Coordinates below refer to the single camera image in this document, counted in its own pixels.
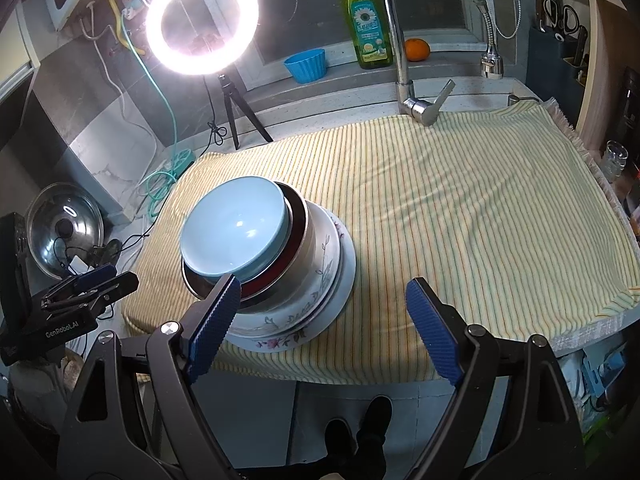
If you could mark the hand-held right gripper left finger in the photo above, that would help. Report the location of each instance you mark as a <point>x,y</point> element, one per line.
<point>215,325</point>

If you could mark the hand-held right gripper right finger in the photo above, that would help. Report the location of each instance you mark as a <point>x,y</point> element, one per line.
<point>435,330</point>

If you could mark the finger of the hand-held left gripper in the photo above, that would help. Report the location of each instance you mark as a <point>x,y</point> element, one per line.
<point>95,276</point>
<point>107,290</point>

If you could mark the light blue bowl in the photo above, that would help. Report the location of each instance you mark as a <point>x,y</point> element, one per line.
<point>232,230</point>

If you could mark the white plate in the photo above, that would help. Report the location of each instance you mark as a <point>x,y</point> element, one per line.
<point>347,270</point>

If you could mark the large steel bowl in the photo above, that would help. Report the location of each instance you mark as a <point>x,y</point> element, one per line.
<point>300,240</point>

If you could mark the glass pot lid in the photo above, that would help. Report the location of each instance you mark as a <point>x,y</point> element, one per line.
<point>55,220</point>

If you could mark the black shoe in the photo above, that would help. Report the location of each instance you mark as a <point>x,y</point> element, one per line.
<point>375,422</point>
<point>339,440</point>

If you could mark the yellow striped cloth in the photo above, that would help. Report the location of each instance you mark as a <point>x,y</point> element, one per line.
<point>450,210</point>

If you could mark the blue plastic packet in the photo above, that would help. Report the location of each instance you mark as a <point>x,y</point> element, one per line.
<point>602,380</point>

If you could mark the clear drinking glass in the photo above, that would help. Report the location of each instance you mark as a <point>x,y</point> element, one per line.
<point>612,160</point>

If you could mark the metal sink knob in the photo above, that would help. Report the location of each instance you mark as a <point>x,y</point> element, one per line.
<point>520,99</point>

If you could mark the flexible metal faucet sprayer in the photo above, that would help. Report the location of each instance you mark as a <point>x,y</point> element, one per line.
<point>492,62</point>

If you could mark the blue fluted plastic cup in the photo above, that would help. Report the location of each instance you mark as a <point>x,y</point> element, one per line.
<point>305,66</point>

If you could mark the orange fruit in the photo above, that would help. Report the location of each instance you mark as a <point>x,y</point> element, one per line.
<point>417,50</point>

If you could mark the chrome kitchen faucet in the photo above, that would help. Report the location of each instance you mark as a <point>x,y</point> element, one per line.
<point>400,50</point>

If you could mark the dark knife block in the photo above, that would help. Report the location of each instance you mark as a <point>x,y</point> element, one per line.
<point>550,65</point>

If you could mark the dark glass bottle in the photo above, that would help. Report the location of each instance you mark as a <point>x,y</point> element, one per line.
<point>630,105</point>

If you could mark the green dish soap bottle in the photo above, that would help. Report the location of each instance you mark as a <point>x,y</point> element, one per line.
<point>367,30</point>

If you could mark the wooden shelf unit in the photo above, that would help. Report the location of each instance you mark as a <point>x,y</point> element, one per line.
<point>600,60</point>

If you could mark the white wall outlet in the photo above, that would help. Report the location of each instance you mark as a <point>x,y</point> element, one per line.
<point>134,6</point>

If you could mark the white window frame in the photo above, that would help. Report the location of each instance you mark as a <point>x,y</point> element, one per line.
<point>320,45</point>

